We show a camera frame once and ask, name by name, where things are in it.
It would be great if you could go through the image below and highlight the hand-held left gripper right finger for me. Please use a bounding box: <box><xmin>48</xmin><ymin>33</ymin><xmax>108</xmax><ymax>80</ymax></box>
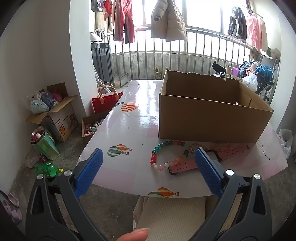
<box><xmin>187</xmin><ymin>147</ymin><xmax>272</xmax><ymax>241</ymax></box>

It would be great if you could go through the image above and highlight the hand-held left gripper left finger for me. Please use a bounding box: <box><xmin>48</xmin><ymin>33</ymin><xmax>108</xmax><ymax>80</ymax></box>
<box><xmin>25</xmin><ymin>148</ymin><xmax>109</xmax><ymax>241</ymax></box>

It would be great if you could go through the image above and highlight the pink strap watch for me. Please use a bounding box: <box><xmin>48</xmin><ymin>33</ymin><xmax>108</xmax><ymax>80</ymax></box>
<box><xmin>168</xmin><ymin>145</ymin><xmax>250</xmax><ymax>175</ymax></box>

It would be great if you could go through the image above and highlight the large cardboard box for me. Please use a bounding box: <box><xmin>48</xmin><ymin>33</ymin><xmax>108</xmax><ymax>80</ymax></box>
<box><xmin>158</xmin><ymin>70</ymin><xmax>274</xmax><ymax>144</ymax></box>

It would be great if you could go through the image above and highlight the multicolour bead bracelet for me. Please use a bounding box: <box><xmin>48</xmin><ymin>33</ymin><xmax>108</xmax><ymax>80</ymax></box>
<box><xmin>150</xmin><ymin>139</ymin><xmax>189</xmax><ymax>172</ymax></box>

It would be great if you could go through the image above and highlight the person's left hand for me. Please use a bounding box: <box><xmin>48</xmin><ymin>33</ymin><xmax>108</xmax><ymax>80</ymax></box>
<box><xmin>116</xmin><ymin>228</ymin><xmax>149</xmax><ymax>241</ymax></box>

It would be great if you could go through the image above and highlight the green plastic bottle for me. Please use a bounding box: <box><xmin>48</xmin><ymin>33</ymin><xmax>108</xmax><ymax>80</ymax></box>
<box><xmin>35</xmin><ymin>162</ymin><xmax>64</xmax><ymax>178</ymax></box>

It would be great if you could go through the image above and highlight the green gift bag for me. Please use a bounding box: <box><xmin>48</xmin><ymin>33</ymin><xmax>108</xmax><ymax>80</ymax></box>
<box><xmin>31</xmin><ymin>132</ymin><xmax>60</xmax><ymax>161</ymax></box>

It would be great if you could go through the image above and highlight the small cardboard box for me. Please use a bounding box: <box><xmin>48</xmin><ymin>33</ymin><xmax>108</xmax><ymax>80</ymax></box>
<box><xmin>81</xmin><ymin>110</ymin><xmax>110</xmax><ymax>144</ymax></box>

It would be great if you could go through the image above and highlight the printed cardboard box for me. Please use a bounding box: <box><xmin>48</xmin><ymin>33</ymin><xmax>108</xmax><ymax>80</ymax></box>
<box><xmin>25</xmin><ymin>82</ymin><xmax>79</xmax><ymax>142</ymax></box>

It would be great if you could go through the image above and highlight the steel tin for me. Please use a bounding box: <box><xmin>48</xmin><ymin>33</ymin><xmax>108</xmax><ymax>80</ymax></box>
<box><xmin>31</xmin><ymin>126</ymin><xmax>47</xmax><ymax>144</ymax></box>

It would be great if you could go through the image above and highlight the red tote bag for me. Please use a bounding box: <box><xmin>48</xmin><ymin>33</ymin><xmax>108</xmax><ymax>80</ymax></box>
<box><xmin>92</xmin><ymin>82</ymin><xmax>124</xmax><ymax>114</ymax></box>

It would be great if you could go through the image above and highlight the white blue plastic bag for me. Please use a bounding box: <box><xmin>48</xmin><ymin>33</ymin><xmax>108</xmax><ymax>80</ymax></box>
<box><xmin>29</xmin><ymin>94</ymin><xmax>50</xmax><ymax>114</ymax></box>

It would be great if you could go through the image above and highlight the grey side table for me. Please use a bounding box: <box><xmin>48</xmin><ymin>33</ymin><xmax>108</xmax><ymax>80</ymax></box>
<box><xmin>213</xmin><ymin>74</ymin><xmax>244</xmax><ymax>82</ymax></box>

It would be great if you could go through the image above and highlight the wheelchair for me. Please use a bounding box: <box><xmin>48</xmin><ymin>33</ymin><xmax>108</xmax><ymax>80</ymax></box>
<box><xmin>259</xmin><ymin>58</ymin><xmax>280</xmax><ymax>102</ymax></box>

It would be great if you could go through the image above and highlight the black angular object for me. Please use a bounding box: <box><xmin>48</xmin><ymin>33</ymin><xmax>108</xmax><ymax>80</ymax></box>
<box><xmin>211</xmin><ymin>61</ymin><xmax>227</xmax><ymax>75</ymax></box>

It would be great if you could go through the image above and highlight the dark grey cabinet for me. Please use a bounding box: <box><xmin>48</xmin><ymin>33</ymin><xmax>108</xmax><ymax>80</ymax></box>
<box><xmin>91</xmin><ymin>42</ymin><xmax>115</xmax><ymax>88</ymax></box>

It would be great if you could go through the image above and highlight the blue clothes pile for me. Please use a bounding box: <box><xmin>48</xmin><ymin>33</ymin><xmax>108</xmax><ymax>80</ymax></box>
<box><xmin>238</xmin><ymin>61</ymin><xmax>274</xmax><ymax>82</ymax></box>

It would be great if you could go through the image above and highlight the beige hat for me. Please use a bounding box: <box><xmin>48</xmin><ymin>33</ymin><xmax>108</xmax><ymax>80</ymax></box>
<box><xmin>266</xmin><ymin>47</ymin><xmax>281</xmax><ymax>58</ymax></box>

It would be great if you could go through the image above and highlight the grey white bundle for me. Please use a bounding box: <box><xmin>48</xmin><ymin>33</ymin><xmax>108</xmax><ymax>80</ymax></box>
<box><xmin>90</xmin><ymin>28</ymin><xmax>105</xmax><ymax>43</ymax></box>

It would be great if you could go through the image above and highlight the metal balcony railing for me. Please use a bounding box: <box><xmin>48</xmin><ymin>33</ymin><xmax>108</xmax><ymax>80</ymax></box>
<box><xmin>104</xmin><ymin>27</ymin><xmax>262</xmax><ymax>79</ymax></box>

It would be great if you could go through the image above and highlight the pink hanging garment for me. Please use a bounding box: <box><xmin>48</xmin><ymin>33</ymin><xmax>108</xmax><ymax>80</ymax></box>
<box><xmin>245</xmin><ymin>8</ymin><xmax>266</xmax><ymax>50</ymax></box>

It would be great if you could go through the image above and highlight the dark hanging jacket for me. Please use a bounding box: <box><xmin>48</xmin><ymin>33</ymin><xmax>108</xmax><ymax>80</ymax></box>
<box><xmin>227</xmin><ymin>6</ymin><xmax>248</xmax><ymax>41</ymax></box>

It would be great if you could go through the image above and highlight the brown hanging garment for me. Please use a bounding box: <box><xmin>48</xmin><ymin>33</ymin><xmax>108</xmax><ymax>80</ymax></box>
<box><xmin>112</xmin><ymin>0</ymin><xmax>124</xmax><ymax>42</ymax></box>

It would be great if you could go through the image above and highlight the beige puffer jacket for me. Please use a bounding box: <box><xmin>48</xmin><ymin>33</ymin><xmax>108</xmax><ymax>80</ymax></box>
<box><xmin>151</xmin><ymin>0</ymin><xmax>187</xmax><ymax>42</ymax></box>

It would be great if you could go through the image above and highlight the red hanging garment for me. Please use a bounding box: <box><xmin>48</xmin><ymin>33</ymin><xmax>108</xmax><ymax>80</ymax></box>
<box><xmin>121</xmin><ymin>0</ymin><xmax>136</xmax><ymax>44</ymax></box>

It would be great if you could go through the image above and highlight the orange red hanging cloth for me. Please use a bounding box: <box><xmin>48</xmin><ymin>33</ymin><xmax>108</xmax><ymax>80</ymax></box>
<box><xmin>103</xmin><ymin>0</ymin><xmax>113</xmax><ymax>21</ymax></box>

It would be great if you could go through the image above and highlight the grey hanging garment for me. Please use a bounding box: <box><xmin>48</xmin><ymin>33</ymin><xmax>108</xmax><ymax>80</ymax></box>
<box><xmin>91</xmin><ymin>0</ymin><xmax>104</xmax><ymax>12</ymax></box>

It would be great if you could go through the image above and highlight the dark picture frame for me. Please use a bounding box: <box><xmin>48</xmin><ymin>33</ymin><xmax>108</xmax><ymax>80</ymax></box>
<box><xmin>119</xmin><ymin>72</ymin><xmax>129</xmax><ymax>88</ymax></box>

